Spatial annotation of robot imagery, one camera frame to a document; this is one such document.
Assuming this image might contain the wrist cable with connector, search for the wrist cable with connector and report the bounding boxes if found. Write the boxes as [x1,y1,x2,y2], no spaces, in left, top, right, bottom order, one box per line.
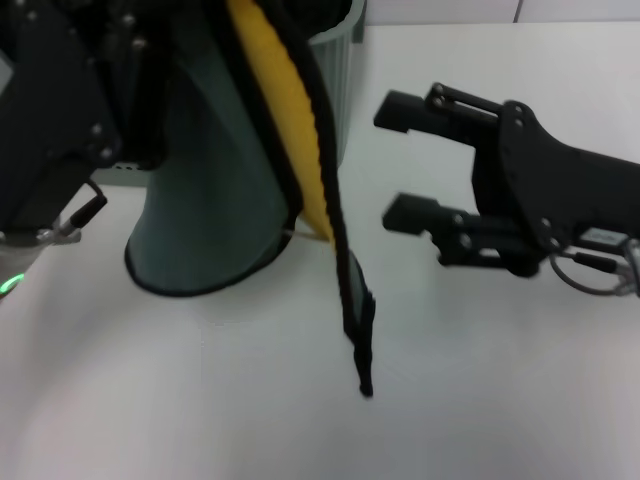
[37,179,109,246]
[547,238,640,297]

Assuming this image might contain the right wrist cable with connector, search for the right wrist cable with connector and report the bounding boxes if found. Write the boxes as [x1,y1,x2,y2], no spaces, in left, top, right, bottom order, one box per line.
[547,238,640,297]

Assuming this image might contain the green perforated plastic storage box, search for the green perforated plastic storage box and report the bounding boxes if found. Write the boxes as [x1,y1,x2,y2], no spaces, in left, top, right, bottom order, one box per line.
[89,0,367,187]

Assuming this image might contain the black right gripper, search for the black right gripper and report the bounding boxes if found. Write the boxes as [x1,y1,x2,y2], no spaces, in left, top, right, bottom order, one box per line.
[380,99,640,277]

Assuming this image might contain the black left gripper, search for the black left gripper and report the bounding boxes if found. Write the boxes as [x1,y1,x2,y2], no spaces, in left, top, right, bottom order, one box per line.
[0,0,170,237]

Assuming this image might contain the left wrist cable with connector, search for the left wrist cable with connector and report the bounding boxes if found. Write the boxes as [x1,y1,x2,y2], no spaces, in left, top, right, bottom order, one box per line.
[37,179,109,246]

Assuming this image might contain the yellow green towel black edge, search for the yellow green towel black edge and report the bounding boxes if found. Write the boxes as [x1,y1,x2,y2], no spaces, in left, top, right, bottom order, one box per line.
[123,0,378,399]

